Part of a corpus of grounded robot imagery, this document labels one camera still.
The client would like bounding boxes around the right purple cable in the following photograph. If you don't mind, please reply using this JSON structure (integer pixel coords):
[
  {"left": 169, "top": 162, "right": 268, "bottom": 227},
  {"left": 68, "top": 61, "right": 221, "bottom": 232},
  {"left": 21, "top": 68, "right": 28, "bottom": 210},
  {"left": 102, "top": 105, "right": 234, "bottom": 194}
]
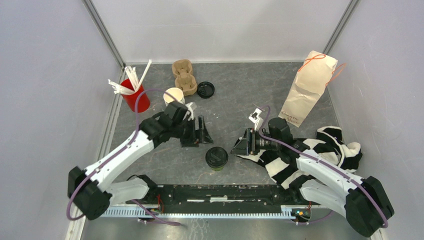
[{"left": 258, "top": 105, "right": 389, "bottom": 229}]

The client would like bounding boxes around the purple cable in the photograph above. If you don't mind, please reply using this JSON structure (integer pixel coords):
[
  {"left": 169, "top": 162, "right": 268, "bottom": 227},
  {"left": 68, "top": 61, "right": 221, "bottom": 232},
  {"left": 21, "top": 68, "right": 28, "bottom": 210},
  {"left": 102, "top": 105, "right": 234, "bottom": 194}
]
[
  {"left": 66, "top": 88, "right": 182, "bottom": 227},
  {"left": 258, "top": 105, "right": 389, "bottom": 229}
]

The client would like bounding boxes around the aluminium frame rail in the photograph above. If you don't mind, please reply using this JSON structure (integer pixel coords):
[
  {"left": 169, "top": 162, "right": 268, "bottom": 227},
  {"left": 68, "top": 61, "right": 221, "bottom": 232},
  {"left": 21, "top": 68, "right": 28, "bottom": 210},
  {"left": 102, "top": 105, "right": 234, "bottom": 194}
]
[{"left": 64, "top": 184, "right": 382, "bottom": 240}]

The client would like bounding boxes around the green paper coffee cup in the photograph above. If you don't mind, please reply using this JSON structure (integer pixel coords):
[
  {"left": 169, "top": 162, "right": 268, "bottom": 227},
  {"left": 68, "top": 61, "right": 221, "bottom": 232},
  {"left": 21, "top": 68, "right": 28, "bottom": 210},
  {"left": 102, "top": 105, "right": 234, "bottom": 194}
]
[{"left": 209, "top": 164, "right": 225, "bottom": 172}]

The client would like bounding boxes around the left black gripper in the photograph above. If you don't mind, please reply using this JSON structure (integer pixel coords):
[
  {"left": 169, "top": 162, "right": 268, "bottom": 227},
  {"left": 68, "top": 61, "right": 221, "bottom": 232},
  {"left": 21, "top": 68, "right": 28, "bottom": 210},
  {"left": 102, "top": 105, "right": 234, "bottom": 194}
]
[{"left": 171, "top": 115, "right": 214, "bottom": 148}]

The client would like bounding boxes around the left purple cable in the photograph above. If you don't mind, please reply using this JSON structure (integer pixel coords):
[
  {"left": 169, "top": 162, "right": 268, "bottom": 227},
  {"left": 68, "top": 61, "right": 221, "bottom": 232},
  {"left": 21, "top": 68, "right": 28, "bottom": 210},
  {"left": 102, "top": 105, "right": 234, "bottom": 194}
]
[{"left": 66, "top": 88, "right": 182, "bottom": 227}]

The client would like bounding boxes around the white wrapped straws bundle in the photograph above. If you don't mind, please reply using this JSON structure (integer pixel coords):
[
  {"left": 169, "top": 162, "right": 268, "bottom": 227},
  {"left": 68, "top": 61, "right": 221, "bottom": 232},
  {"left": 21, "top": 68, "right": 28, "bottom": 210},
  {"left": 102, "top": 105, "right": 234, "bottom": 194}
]
[{"left": 108, "top": 59, "right": 153, "bottom": 96}]

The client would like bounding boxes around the brown paper bag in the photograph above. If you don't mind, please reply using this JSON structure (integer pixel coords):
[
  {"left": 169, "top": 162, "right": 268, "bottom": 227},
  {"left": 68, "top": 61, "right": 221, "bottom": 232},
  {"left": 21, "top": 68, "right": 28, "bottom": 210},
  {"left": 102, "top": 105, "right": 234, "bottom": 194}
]
[{"left": 278, "top": 50, "right": 346, "bottom": 127}]

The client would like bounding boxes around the black coffee lid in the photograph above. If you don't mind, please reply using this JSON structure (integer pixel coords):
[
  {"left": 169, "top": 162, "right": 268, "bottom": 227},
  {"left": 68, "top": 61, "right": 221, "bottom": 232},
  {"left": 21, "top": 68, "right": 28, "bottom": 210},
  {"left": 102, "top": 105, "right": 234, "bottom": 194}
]
[{"left": 205, "top": 146, "right": 229, "bottom": 166}]

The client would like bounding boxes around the brown cardboard cup carrier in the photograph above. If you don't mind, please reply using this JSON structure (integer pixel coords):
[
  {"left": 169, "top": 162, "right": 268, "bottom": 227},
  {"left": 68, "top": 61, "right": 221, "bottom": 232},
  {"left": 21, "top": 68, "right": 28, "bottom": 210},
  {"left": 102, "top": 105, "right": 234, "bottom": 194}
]
[{"left": 171, "top": 59, "right": 198, "bottom": 96}]

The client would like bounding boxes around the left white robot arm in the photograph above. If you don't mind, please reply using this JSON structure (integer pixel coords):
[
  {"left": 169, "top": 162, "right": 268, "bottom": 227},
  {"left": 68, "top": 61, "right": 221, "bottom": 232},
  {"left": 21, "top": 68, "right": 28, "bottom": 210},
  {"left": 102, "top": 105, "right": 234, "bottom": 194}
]
[{"left": 66, "top": 112, "right": 213, "bottom": 221}]

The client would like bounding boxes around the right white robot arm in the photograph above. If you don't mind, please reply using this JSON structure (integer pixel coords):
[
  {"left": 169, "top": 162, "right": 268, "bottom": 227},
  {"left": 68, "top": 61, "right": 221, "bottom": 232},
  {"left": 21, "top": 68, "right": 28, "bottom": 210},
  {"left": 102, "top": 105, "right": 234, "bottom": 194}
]
[{"left": 231, "top": 117, "right": 394, "bottom": 237}]

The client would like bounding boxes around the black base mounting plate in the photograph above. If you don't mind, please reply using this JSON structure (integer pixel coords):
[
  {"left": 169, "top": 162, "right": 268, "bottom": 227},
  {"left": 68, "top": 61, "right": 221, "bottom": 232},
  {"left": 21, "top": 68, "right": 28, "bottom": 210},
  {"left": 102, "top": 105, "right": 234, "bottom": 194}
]
[{"left": 139, "top": 184, "right": 310, "bottom": 214}]

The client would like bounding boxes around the red plastic cup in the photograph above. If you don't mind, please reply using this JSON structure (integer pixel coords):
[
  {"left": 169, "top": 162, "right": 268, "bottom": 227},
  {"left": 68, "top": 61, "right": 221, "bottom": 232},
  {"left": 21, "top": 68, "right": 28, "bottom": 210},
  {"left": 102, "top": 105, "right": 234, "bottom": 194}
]
[{"left": 120, "top": 78, "right": 151, "bottom": 113}]

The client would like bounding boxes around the stack of paper cups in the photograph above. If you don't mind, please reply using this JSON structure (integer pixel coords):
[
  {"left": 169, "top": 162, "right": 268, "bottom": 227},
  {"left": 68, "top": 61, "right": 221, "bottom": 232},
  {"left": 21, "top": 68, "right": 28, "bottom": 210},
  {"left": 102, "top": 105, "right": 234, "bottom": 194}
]
[{"left": 163, "top": 87, "right": 185, "bottom": 106}]

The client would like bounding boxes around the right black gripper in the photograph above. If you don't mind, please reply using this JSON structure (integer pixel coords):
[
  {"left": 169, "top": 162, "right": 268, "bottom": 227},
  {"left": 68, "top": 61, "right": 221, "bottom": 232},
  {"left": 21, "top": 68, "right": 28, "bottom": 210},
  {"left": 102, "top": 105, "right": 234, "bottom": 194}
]
[{"left": 229, "top": 128, "right": 280, "bottom": 156}]

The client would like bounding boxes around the stack of black lids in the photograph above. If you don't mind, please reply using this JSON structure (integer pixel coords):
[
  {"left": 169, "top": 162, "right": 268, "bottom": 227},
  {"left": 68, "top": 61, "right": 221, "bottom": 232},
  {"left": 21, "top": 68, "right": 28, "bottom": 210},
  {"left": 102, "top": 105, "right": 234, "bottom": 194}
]
[{"left": 196, "top": 81, "right": 215, "bottom": 99}]

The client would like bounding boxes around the black white striped cloth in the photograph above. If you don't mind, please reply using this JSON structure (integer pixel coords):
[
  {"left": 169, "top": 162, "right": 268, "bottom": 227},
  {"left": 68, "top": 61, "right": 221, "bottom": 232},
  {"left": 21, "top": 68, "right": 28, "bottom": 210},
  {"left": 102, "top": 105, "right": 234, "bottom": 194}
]
[{"left": 236, "top": 126, "right": 363, "bottom": 190}]

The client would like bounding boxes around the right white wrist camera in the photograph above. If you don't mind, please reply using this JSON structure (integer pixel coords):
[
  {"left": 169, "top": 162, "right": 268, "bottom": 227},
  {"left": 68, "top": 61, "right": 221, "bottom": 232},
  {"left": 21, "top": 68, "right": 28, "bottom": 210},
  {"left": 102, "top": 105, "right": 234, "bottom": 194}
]
[{"left": 248, "top": 107, "right": 264, "bottom": 132}]

